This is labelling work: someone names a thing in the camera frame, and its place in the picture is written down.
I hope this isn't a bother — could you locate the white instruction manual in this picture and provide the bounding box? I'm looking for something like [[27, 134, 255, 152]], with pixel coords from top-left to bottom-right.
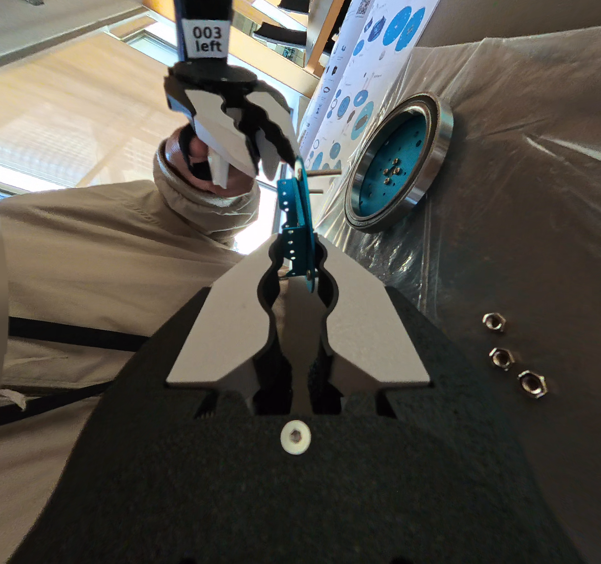
[[297, 0, 462, 190]]

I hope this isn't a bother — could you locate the person's left hand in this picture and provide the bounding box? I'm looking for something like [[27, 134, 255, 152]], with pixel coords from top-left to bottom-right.
[[164, 125, 259, 197]]

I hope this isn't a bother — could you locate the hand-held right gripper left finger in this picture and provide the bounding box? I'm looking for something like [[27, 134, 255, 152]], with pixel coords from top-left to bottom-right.
[[164, 239, 288, 417]]

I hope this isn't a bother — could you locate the grey desk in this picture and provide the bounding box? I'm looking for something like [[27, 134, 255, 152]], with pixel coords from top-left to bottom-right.
[[418, 0, 601, 564]]

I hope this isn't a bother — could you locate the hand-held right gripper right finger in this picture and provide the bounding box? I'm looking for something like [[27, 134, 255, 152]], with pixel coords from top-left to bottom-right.
[[307, 240, 433, 417]]

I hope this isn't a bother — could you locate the large side window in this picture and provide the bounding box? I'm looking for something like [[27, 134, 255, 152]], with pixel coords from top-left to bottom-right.
[[0, 29, 301, 252]]

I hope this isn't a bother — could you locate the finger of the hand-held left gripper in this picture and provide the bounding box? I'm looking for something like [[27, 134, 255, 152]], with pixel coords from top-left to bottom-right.
[[234, 89, 302, 179], [186, 91, 259, 173]]

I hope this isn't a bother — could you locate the blue disc with square bracket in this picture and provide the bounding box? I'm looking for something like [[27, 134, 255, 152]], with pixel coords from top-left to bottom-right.
[[275, 165, 321, 295]]

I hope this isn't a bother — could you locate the beige window blind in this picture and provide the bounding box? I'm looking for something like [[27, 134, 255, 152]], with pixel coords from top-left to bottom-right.
[[0, 33, 188, 189]]

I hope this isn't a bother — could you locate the clear plastic bag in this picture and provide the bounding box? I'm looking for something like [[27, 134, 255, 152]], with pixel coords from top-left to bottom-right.
[[310, 24, 601, 438]]

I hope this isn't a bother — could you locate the black shoulder strap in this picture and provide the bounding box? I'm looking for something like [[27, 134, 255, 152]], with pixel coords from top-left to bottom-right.
[[7, 316, 152, 353]]

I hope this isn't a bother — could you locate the silver bearing ring blue base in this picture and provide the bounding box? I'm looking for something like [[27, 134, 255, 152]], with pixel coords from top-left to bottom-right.
[[344, 93, 455, 233]]

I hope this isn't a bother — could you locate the wood-edged office desk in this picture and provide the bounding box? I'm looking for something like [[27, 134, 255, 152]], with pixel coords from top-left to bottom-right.
[[305, 0, 362, 76]]

